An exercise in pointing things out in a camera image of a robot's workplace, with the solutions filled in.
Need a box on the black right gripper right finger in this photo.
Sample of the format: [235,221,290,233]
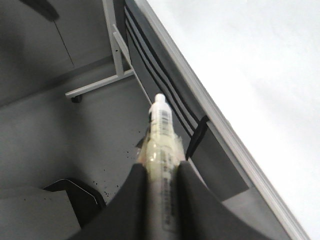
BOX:
[177,161,280,240]

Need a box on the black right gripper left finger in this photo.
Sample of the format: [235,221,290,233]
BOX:
[70,163,147,240]

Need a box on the white whiteboard marker black tip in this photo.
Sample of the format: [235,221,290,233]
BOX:
[138,93,184,240]

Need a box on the black caster wheel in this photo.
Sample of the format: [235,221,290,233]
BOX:
[71,94,83,104]

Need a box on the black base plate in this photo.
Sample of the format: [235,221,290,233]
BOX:
[43,177,106,228]

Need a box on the white whiteboard with aluminium frame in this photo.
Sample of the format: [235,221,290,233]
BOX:
[136,0,320,240]

